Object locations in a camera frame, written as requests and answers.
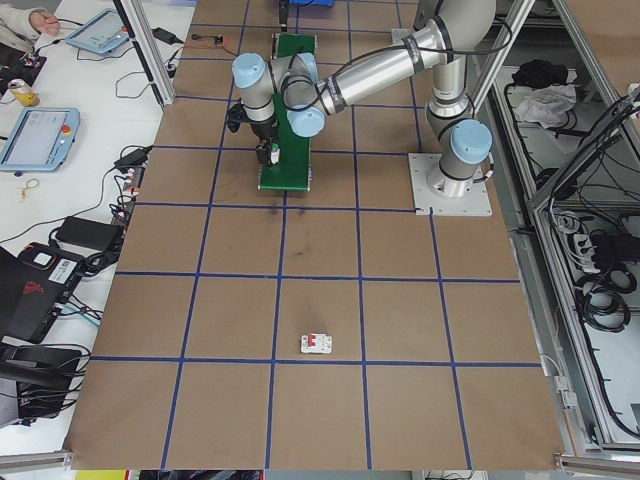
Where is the black and red laptop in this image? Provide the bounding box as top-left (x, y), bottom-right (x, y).
top-left (0, 241), bottom-right (87, 347)

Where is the black power brick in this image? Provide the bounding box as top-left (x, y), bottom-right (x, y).
top-left (53, 215), bottom-right (124, 250)

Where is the V-shaped metal bar frame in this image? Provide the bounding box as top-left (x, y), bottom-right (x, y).
top-left (469, 0), bottom-right (640, 480)

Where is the white cloth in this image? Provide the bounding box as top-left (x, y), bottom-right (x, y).
top-left (514, 83), bottom-right (581, 131)

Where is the forearm in beige sleeve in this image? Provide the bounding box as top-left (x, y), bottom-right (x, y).
top-left (0, 7), bottom-right (41, 52)

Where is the white square base plate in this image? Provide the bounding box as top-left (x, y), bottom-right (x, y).
top-left (408, 152), bottom-right (494, 219)
top-left (391, 28), bottom-right (421, 49)

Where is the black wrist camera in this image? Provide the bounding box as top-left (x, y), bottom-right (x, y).
top-left (226, 101), bottom-right (247, 134)

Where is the black cloth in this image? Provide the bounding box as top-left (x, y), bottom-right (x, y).
top-left (510, 58), bottom-right (572, 88)

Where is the black electronics box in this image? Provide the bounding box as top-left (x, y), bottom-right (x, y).
top-left (0, 49), bottom-right (49, 99)

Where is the aluminium camera post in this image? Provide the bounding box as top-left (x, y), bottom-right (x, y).
top-left (112, 0), bottom-right (177, 108)

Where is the aluminium profile bar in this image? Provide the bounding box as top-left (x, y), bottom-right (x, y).
top-left (551, 450), bottom-right (640, 474)
top-left (0, 448), bottom-right (76, 474)

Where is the coiled black cable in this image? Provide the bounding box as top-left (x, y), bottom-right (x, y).
top-left (574, 269), bottom-right (634, 332)

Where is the gold key ring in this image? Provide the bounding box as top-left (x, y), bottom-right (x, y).
top-left (18, 178), bottom-right (44, 203)

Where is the green belt conveyor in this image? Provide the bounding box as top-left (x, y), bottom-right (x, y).
top-left (256, 33), bottom-right (319, 194)

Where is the light blue teach pendant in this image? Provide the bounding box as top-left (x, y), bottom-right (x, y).
top-left (0, 106), bottom-right (82, 175)
top-left (64, 7), bottom-right (132, 57)

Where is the black power strip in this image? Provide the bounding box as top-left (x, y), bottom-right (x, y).
top-left (110, 164), bottom-right (148, 224)

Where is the white power strip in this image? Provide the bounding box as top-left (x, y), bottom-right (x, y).
top-left (552, 211), bottom-right (604, 276)

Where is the black device stand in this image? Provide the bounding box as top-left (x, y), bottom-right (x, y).
top-left (0, 344), bottom-right (92, 429)

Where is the person's bare hand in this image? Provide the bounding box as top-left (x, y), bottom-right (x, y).
top-left (27, 9), bottom-right (62, 36)

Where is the gold drink can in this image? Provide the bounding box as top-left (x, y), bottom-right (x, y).
top-left (9, 78), bottom-right (41, 108)

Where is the red and black power cable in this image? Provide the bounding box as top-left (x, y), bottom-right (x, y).
top-left (183, 41), bottom-right (242, 58)

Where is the white circuit breaker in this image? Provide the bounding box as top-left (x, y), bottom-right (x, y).
top-left (298, 332), bottom-right (336, 357)

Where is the black power adapter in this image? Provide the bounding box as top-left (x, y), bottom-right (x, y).
top-left (114, 145), bottom-right (154, 172)
top-left (151, 26), bottom-right (184, 45)

